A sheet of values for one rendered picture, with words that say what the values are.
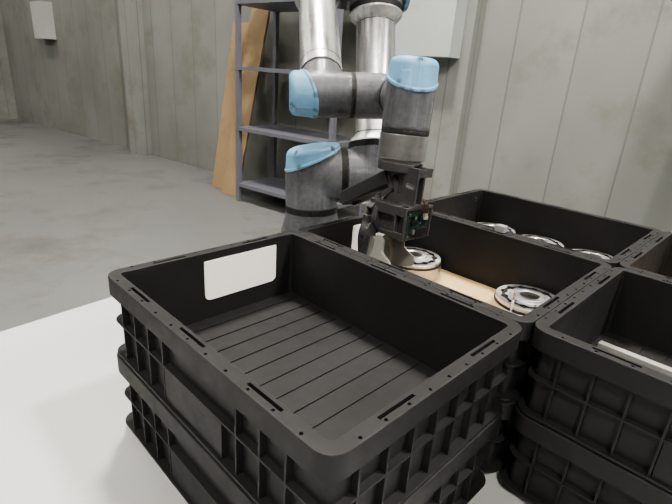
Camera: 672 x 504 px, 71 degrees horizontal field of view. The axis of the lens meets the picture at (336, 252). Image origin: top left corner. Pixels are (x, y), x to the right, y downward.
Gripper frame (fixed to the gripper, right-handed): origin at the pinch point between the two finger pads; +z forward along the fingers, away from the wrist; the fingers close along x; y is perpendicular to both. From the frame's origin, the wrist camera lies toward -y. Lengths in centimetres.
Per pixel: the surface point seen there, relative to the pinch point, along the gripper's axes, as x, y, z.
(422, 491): -28.1, 31.3, 5.5
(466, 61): 252, -144, -62
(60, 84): 186, -822, -6
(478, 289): 14.2, 12.4, 1.2
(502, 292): 10.3, 18.5, -1.3
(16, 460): -52, -10, 18
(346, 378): -22.8, 15.8, 3.6
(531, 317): -9.6, 30.7, -7.2
